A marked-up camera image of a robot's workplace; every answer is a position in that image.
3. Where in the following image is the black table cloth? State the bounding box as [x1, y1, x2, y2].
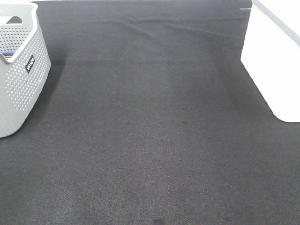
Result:
[0, 0, 300, 225]

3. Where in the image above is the grey perforated laundry basket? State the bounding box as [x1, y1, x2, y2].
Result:
[0, 0, 51, 138]

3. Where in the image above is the blue cloth in basket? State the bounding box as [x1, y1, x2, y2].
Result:
[0, 50, 15, 57]

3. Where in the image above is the white storage bin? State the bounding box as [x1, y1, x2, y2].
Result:
[240, 0, 300, 123]

